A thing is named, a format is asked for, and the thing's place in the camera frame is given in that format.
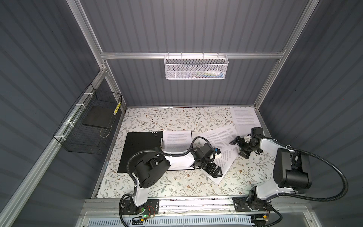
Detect printed paper sheet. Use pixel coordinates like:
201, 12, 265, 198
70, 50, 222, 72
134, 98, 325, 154
162, 131, 194, 171
230, 107, 261, 135
199, 124, 239, 184

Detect black clip folder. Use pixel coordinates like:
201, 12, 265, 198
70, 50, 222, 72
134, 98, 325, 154
117, 130, 196, 174

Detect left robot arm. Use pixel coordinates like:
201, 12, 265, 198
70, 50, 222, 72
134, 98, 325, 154
126, 142, 223, 213

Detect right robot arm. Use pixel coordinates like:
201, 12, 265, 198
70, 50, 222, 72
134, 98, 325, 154
229, 127, 312, 211

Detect floral table mat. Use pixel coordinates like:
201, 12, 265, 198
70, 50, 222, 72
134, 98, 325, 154
96, 107, 275, 199

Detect pens in white basket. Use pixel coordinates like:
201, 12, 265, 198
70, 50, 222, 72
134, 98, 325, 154
184, 71, 225, 79

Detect yellow marker pen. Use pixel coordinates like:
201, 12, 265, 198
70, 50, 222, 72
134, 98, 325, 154
113, 102, 121, 115

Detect black pad in basket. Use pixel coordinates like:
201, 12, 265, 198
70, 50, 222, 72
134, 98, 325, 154
82, 106, 114, 129

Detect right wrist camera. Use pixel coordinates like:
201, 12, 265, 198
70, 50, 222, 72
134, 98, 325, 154
244, 135, 252, 143

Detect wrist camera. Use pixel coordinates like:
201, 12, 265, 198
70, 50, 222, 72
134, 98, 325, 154
244, 135, 252, 143
213, 148, 221, 159

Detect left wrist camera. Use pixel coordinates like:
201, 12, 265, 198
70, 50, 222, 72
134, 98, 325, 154
213, 148, 221, 159

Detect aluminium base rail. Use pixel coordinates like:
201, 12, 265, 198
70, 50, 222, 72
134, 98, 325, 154
80, 196, 313, 218

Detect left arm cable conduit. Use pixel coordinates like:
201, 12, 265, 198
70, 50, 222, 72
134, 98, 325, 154
118, 136, 210, 227

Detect white wire mesh basket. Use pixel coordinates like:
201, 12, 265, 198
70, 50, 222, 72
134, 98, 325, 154
164, 54, 229, 80

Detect black wire basket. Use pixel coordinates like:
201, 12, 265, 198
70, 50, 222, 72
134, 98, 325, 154
54, 84, 123, 155

